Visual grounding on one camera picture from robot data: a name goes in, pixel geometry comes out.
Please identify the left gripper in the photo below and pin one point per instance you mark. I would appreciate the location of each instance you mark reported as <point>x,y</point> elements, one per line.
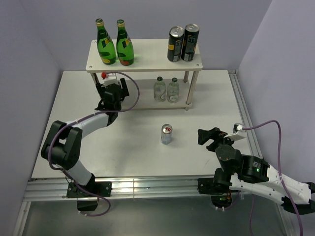
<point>125,92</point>

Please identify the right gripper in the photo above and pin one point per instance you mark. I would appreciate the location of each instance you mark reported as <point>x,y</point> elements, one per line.
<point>215,133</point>

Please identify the clear Chang bottle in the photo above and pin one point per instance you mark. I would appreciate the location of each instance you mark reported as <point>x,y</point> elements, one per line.
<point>173,91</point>
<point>159,90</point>

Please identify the silver can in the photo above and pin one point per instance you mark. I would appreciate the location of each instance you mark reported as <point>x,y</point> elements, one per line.
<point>166,134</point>

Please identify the green Perrier bottle front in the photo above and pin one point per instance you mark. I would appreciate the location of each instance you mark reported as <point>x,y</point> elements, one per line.
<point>124,46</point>

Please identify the green perrier bottle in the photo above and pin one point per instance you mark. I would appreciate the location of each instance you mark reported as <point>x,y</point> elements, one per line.
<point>105,44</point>
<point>124,46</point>

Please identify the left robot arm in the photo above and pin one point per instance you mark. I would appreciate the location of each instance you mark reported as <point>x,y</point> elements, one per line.
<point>63,142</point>

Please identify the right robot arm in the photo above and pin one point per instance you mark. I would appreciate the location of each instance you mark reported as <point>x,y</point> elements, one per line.
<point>251,174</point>

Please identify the white two-tier shelf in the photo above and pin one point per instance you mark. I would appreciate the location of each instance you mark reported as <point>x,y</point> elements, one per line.
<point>150,62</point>

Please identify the black tall can left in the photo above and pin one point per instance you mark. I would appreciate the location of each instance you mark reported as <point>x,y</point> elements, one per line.
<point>175,42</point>

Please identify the black tall can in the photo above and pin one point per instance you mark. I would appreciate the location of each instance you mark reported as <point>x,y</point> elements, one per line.
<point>191,34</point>
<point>175,42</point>

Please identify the black tall can right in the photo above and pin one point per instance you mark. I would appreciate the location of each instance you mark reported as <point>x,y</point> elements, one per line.
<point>191,34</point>

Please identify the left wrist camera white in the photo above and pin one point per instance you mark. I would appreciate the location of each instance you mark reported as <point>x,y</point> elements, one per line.
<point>109,78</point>

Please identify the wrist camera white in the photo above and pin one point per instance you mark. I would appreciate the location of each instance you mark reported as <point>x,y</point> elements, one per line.
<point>109,78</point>
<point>238,133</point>

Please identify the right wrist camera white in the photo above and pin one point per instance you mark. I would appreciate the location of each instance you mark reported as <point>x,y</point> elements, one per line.
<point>238,133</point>

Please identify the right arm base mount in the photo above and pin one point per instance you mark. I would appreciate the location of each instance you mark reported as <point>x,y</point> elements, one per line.
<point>221,196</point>

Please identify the aluminium rail frame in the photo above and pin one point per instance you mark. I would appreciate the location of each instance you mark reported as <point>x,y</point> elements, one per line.
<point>130,154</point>

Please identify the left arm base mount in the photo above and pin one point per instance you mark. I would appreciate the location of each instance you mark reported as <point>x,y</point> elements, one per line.
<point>88,197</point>

